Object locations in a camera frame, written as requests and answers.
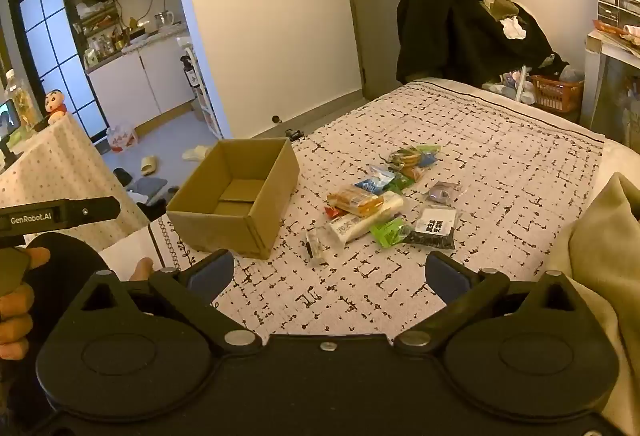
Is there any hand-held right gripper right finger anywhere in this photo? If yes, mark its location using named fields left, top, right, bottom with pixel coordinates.
left=393, top=250, right=583, bottom=358

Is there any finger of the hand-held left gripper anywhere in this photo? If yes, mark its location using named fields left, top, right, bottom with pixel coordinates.
left=65, top=196, right=121, bottom=228

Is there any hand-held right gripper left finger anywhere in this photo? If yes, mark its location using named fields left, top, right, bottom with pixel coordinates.
left=75, top=249, right=263, bottom=358

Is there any brown cardboard box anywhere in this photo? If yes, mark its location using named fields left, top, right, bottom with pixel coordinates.
left=166, top=137, right=301, bottom=261

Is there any black seed packet white label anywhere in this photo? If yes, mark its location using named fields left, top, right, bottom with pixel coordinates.
left=402, top=206, right=458, bottom=251

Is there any bright green packet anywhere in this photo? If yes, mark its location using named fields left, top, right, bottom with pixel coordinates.
left=370, top=216, right=413, bottom=248

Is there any clear packet with dark contents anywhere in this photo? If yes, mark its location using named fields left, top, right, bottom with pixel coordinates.
left=425, top=181, right=462, bottom=204

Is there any plain white snack packet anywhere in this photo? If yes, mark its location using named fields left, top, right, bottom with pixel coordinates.
left=367, top=190, right=406, bottom=219

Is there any green snack packet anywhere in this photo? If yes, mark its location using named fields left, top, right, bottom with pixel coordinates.
left=382, top=172, right=416, bottom=194

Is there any small clear packet black item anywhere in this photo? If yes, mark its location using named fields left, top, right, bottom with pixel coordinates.
left=305, top=229, right=328, bottom=264

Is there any long white printed packet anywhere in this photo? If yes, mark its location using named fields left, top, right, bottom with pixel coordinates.
left=325, top=215, right=373, bottom=247

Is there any orange bread packet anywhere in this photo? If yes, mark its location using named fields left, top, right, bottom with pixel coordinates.
left=326, top=185, right=386, bottom=219

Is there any small blue white packet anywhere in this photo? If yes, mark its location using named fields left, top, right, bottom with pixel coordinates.
left=356, top=166, right=396, bottom=194

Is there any blue packet with green top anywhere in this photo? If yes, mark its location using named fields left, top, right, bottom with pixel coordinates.
left=412, top=143, right=443, bottom=169

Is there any clear cookie packet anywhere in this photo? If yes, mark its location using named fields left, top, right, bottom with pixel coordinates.
left=385, top=147, right=426, bottom=172

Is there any person's left hand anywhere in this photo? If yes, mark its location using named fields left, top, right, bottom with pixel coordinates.
left=0, top=246, right=52, bottom=361

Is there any dotted tablecloth table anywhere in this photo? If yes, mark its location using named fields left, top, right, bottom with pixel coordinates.
left=0, top=115, right=151, bottom=252

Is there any grey floor mat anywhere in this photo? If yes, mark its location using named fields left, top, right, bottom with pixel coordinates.
left=125, top=176, right=171, bottom=202

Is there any red white plastic bag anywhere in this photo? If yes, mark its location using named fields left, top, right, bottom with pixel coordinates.
left=106, top=121, right=141, bottom=153

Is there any phone on stand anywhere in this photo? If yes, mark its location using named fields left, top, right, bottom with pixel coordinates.
left=0, top=99, right=23, bottom=167

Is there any cartoon boy figurine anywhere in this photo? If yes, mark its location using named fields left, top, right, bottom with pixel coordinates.
left=42, top=90, right=71, bottom=126

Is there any patterned bedspread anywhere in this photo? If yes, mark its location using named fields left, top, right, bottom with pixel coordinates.
left=97, top=80, right=606, bottom=352

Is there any clear plastic bottle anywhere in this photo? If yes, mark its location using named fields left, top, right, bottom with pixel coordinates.
left=2, top=70, right=43, bottom=132

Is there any white kitchen counter cabinet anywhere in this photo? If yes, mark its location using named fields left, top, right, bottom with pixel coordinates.
left=85, top=34, right=198, bottom=127

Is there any white rolling rack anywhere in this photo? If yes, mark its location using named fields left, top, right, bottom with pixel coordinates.
left=180, top=44, right=223, bottom=139

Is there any yellow-green blanket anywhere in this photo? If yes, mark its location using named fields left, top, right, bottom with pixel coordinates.
left=545, top=172, right=640, bottom=436

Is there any dark spray bottle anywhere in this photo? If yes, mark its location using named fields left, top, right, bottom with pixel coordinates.
left=180, top=55, right=198, bottom=90

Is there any row of bottles and jars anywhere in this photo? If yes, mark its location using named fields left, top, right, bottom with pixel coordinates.
left=75, top=1, right=151, bottom=70

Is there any black-framed glass door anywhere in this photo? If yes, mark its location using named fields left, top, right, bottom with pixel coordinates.
left=7, top=0, right=108, bottom=137

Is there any pile of shoes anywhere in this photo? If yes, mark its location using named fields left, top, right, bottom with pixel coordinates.
left=482, top=69, right=536, bottom=104

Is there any orange plastic basket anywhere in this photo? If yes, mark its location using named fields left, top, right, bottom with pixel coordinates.
left=530, top=74, right=586, bottom=113

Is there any black coat pile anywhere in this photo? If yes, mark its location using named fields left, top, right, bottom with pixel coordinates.
left=396, top=0, right=568, bottom=90

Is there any white shelf unit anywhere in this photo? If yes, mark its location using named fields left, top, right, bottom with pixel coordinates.
left=582, top=29, right=640, bottom=147

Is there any white cloth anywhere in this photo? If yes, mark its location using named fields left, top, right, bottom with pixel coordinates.
left=501, top=15, right=528, bottom=40

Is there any grey door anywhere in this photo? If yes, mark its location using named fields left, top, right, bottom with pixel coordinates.
left=342, top=0, right=458, bottom=100

